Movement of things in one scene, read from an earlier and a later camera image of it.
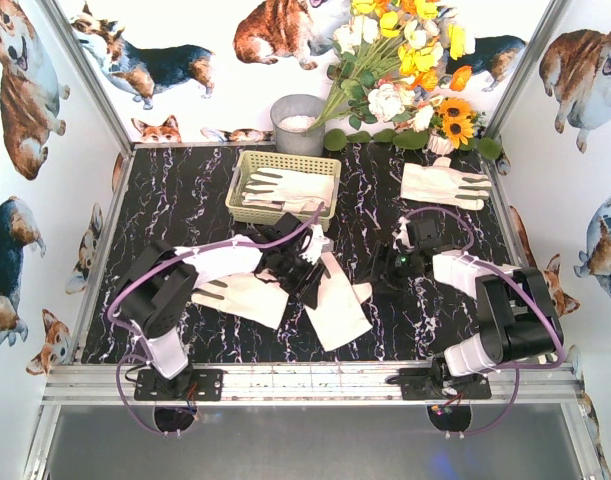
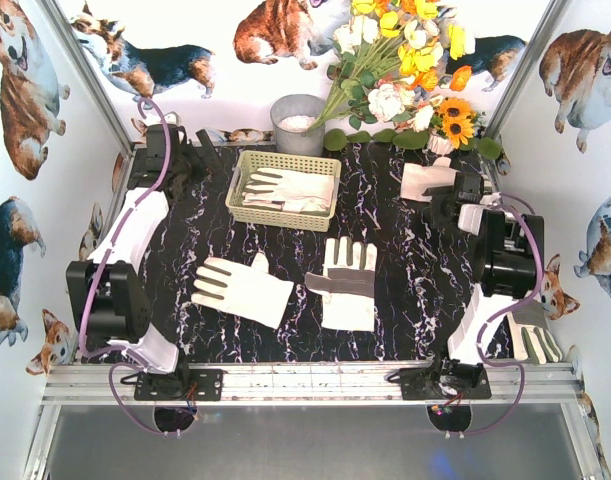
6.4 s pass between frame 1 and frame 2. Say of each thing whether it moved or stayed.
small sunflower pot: stayed
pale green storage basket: stayed
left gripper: moved
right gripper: moved
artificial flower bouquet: stayed
